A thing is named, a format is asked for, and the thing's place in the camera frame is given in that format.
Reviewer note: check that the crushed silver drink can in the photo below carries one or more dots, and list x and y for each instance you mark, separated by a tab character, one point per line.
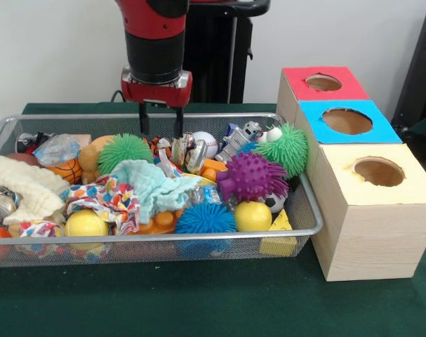
188	154

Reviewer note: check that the cream white cloth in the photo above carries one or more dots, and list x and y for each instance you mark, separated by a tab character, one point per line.
26	186

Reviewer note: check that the black chair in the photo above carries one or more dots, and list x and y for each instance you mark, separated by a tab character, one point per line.
419	70

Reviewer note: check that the colourful patterned cloth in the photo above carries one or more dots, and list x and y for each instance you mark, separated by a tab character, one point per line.
104	200

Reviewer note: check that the light blue cloth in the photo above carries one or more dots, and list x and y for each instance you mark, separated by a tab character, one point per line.
153	189

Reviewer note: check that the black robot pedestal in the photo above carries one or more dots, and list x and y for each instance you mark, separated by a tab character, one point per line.
219	52

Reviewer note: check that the yellow ball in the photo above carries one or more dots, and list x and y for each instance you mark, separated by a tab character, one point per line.
85	224

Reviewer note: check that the plain green spiky ball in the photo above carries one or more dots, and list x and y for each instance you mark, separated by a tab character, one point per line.
125	151

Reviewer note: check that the wooden box with three holes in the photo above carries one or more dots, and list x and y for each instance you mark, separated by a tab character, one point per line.
370	238

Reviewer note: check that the silver toy robot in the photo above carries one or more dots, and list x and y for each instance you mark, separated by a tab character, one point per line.
238	140

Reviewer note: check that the shallow clear mesh bin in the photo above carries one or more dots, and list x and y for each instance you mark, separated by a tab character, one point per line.
163	251

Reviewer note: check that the orange striped tiger toy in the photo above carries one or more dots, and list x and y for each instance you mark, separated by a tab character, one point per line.
162	147

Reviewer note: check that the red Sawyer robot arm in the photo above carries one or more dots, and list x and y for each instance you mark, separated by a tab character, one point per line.
153	21

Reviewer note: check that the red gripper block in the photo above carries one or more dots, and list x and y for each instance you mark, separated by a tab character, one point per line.
156	94

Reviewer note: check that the blue spiky ball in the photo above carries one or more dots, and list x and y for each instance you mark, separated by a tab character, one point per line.
205	217

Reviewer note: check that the purple spiky toy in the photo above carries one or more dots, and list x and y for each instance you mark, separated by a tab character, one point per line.
253	177

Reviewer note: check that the green spiky ball with eyes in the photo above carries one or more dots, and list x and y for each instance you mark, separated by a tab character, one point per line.
288	151

